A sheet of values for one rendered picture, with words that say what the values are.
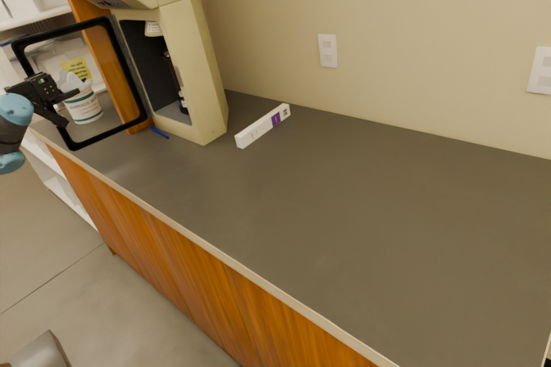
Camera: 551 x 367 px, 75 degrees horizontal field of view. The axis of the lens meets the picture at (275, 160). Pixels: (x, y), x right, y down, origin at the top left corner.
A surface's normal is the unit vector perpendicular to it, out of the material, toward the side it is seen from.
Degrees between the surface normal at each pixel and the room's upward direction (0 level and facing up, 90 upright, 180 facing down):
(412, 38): 90
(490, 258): 0
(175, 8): 90
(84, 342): 0
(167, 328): 0
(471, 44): 90
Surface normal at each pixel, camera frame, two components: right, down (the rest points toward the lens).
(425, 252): -0.16, -0.82
